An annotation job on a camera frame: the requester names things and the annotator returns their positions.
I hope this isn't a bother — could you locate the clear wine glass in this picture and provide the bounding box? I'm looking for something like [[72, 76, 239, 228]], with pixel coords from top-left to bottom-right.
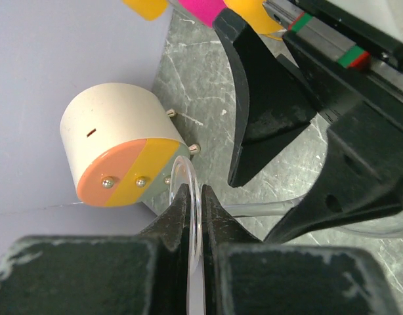
[[168, 156, 403, 315]]

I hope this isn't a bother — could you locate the yellow wine glass front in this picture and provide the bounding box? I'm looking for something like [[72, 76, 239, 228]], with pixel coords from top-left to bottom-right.
[[122, 0, 169, 21]]

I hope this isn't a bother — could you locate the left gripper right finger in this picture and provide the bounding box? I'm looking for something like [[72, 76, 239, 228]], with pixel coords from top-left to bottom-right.
[[201, 185, 400, 314]]

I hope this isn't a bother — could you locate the yellow wine glass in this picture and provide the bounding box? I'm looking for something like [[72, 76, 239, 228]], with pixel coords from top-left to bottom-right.
[[122, 0, 169, 21], [224, 0, 283, 35]]

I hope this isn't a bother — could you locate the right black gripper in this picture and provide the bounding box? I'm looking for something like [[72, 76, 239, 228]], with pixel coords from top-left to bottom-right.
[[213, 1, 403, 188]]

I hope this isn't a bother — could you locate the yellow wine glass back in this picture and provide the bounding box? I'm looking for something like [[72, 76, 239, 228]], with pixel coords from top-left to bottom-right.
[[224, 0, 283, 35]]

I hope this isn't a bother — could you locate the white half-round box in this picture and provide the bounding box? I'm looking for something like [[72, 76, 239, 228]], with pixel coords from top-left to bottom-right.
[[60, 83, 200, 207]]

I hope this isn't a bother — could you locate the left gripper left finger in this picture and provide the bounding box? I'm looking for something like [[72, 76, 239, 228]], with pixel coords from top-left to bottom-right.
[[0, 184, 191, 314]]

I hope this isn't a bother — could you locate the pink plastic wine glass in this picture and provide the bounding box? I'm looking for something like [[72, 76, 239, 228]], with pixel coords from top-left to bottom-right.
[[178, 0, 226, 28]]

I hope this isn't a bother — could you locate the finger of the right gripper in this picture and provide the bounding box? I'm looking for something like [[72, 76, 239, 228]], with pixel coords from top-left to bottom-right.
[[265, 104, 403, 243]]

